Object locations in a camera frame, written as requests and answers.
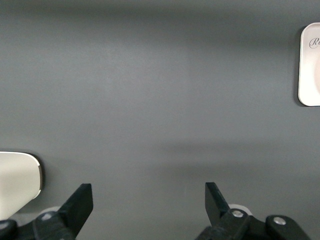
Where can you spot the cream white toaster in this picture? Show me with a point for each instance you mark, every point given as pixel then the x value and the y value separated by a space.
pixel 17 180

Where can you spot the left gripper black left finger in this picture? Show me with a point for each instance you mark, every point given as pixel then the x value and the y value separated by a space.
pixel 75 210

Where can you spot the cream tray with rabbit print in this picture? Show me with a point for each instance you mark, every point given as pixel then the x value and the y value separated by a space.
pixel 310 75

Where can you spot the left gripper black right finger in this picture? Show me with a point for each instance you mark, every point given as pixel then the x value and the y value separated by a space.
pixel 217 215

